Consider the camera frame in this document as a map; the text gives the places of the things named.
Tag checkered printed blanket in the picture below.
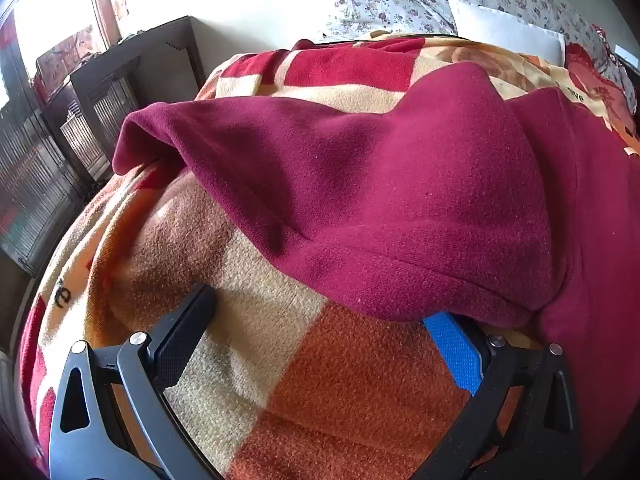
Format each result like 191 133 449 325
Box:
20 30 640 480

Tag red printed pillow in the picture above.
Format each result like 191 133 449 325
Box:
565 42 628 98

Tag printed cardboard box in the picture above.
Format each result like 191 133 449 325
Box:
34 30 101 100

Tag white pillow towel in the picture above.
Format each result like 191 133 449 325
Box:
447 0 567 66

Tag maroon fleece garment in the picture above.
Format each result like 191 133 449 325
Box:
112 62 640 480

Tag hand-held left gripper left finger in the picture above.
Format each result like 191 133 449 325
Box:
49 283 226 480

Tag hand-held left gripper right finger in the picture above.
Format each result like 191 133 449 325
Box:
415 312 583 480

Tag wooden framed window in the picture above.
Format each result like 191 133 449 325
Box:
0 0 168 91

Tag dark wooden cabinet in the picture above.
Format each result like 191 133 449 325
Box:
42 16 205 183

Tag dark slatted cabinet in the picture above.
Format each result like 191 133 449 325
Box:
0 45 98 278

